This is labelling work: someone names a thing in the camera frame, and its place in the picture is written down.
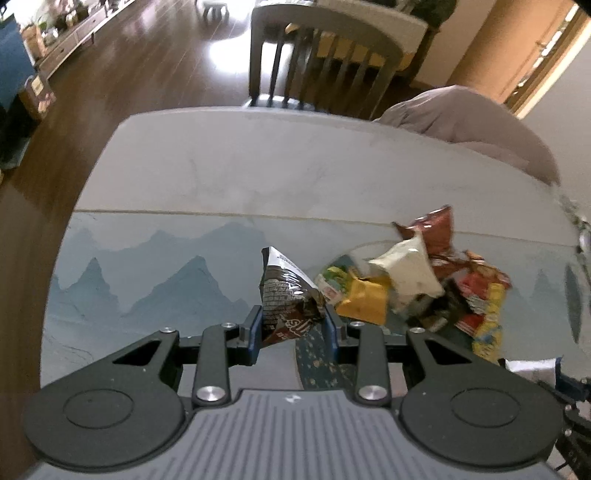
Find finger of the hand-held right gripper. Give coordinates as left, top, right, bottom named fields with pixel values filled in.
left=551, top=355, right=591, bottom=402

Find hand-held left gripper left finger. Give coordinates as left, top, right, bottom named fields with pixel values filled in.
left=111, top=305, right=264, bottom=408

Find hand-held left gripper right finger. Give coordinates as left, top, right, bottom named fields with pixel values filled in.
left=323, top=305, right=478, bottom=408

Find small white snack packet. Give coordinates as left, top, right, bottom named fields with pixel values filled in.
left=502, top=357, right=564, bottom=385

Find dark brown snack packet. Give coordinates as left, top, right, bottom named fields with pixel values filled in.
left=259, top=246, right=327, bottom=348

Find green yellow snack packet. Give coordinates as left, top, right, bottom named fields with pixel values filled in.
left=314, top=265, right=360, bottom=305

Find yellow blue snack packet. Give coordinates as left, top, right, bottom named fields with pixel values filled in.
left=471, top=284, right=507, bottom=363

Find orange red snack packet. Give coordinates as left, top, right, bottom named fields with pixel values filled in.
left=462, top=250, right=512, bottom=296

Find red-brown snack packet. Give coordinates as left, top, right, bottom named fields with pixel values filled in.
left=392, top=205, right=462, bottom=278

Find mountain print table cover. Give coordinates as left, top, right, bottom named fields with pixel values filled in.
left=39, top=106, right=591, bottom=398

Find floral patterned cloth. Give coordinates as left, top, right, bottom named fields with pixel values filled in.
left=560, top=193, right=591, bottom=261

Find cloth-covered chair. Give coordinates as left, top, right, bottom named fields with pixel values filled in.
left=372, top=85, right=561, bottom=185

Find dark wooden chair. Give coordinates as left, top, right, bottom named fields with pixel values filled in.
left=242, top=2, right=405, bottom=121

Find brown paper bag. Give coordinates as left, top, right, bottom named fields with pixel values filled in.
left=18, top=74, right=57, bottom=121

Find white stool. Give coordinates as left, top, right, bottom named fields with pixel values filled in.
left=196, top=0, right=232, bottom=22

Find long tv cabinet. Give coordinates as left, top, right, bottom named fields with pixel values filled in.
left=34, top=0, right=139, bottom=80

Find black cabinet with blue front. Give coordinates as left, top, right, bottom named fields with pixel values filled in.
left=0, top=14, right=38, bottom=114

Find row of cabinet ornaments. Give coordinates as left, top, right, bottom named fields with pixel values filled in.
left=21, top=0, right=100, bottom=49

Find wooden door frame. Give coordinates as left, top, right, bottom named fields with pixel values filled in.
left=503, top=4, right=591, bottom=117

